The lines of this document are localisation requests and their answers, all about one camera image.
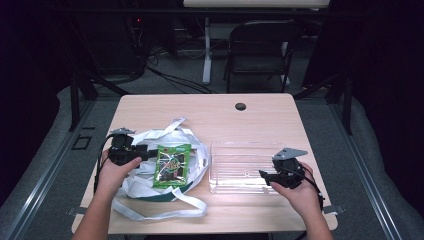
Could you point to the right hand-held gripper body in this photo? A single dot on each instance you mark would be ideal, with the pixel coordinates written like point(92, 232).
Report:
point(288, 170)

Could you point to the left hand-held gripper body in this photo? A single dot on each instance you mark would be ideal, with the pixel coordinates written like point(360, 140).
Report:
point(120, 151)

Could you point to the green snack packet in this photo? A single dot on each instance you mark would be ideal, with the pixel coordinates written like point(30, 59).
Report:
point(171, 165)

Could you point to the clear plastic tray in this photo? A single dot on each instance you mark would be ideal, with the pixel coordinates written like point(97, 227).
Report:
point(238, 168)

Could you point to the white cloth tote bag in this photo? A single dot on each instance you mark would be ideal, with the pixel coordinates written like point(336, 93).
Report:
point(143, 190)

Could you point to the person's left hand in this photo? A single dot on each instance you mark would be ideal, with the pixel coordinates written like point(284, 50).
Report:
point(112, 176)

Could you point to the person's right hand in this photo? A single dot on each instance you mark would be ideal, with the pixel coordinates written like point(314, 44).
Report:
point(301, 196)

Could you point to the black metal stand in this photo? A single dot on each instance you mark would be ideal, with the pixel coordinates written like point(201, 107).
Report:
point(346, 103)
point(75, 100)

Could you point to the white table leg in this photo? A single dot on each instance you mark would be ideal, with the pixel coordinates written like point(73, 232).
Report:
point(207, 53)

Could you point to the black folding chair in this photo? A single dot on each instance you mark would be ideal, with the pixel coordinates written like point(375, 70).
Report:
point(260, 50)

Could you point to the grey metal table bracket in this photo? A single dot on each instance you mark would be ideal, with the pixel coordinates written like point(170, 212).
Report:
point(75, 210)
point(334, 209)

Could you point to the aluminium floor rail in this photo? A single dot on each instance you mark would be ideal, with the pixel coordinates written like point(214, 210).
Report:
point(43, 170)
point(366, 173)

